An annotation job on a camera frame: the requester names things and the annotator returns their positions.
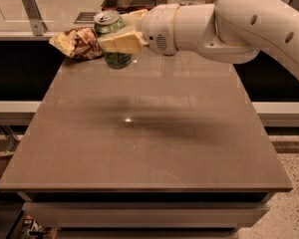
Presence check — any table drawer front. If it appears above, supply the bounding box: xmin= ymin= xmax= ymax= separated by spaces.
xmin=23 ymin=202 xmax=269 ymax=229

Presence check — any left metal glass bracket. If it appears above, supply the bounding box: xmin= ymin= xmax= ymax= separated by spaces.
xmin=21 ymin=0 xmax=47 ymax=36

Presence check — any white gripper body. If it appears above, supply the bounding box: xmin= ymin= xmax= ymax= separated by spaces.
xmin=142 ymin=4 xmax=179 ymax=56

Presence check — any green soda can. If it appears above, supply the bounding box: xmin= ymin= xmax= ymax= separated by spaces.
xmin=94 ymin=10 xmax=132 ymax=70

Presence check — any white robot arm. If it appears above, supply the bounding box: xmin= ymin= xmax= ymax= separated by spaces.
xmin=98 ymin=0 xmax=299 ymax=81

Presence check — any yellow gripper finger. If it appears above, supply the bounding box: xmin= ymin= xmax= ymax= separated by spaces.
xmin=98 ymin=25 xmax=149 ymax=54
xmin=121 ymin=9 xmax=149 ymax=26

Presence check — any brown chip bag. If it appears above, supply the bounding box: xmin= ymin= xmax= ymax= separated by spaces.
xmin=49 ymin=27 xmax=103 ymax=60

